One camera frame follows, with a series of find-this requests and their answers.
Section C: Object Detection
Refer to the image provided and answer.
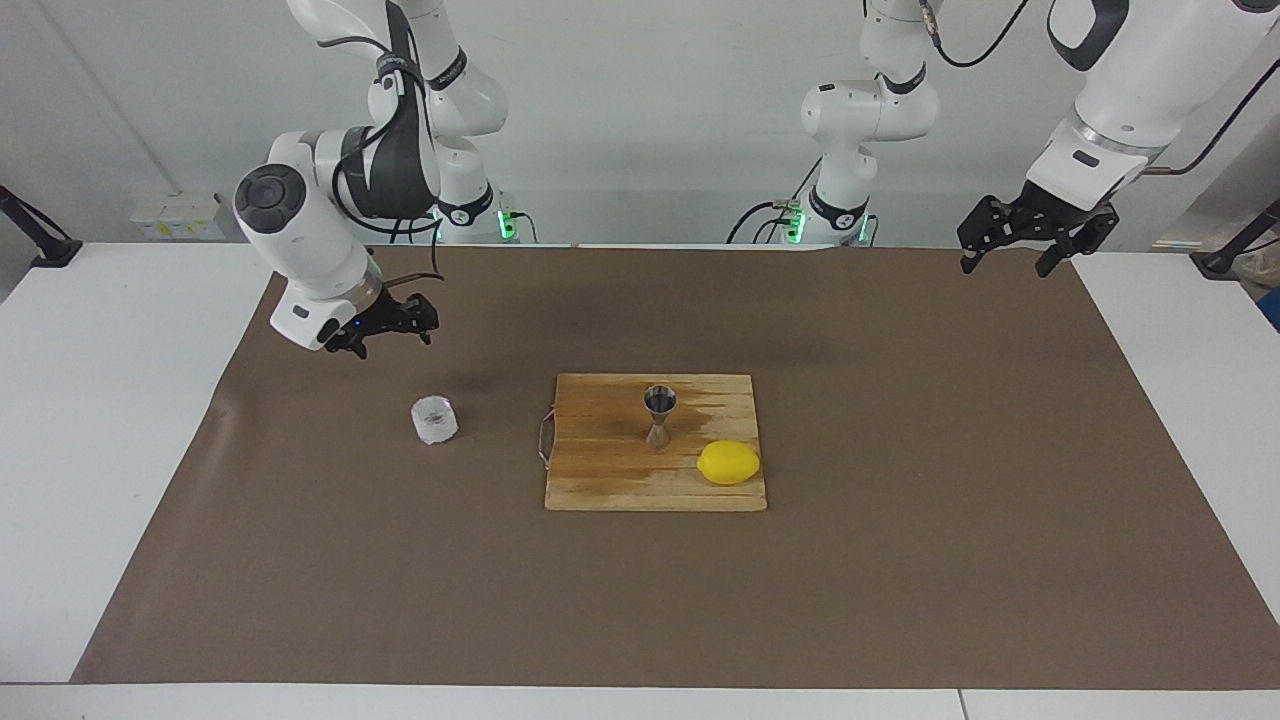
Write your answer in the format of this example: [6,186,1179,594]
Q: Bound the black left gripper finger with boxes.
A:
[1036,205,1119,279]
[957,195,1024,274]

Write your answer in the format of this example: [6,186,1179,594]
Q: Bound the steel double jigger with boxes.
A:
[643,385,679,451]

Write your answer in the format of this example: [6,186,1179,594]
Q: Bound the black clamp stand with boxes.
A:
[1190,198,1280,281]
[0,185,83,269]

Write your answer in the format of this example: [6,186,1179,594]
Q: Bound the crumpled clear plastic bag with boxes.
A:
[1232,248,1280,293]

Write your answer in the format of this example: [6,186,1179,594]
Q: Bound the wooden cutting board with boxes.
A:
[538,373,769,513]

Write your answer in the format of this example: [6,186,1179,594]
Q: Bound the yellow lemon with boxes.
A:
[697,440,762,487]

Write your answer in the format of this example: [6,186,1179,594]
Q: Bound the brown paper table mat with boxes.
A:
[70,245,1280,691]

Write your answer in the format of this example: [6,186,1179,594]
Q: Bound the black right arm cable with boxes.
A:
[330,35,447,301]

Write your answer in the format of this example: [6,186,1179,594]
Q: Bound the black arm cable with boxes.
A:
[920,0,1280,178]
[330,35,447,301]

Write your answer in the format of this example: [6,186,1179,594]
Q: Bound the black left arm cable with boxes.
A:
[920,0,1280,178]

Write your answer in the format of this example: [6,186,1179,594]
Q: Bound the white wall socket boxes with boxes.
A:
[130,192,238,241]

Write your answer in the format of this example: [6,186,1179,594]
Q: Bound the black base cable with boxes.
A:
[727,198,804,245]

